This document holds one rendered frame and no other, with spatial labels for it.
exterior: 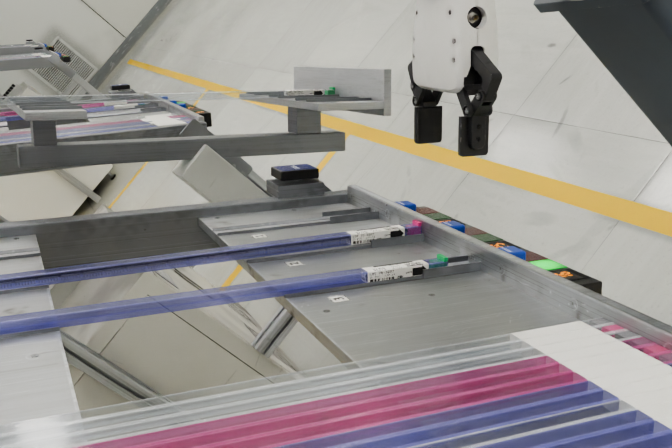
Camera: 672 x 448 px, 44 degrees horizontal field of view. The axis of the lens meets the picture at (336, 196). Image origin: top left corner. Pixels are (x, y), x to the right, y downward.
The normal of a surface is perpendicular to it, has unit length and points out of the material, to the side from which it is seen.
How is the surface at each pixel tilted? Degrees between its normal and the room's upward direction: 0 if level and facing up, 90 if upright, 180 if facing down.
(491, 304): 47
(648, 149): 0
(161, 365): 90
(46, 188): 90
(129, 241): 90
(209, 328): 90
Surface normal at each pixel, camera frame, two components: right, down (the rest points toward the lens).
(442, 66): -0.89, 0.20
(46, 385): -0.01, -0.98
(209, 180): 0.41, 0.15
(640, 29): -0.59, 0.79
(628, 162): -0.68, -0.60
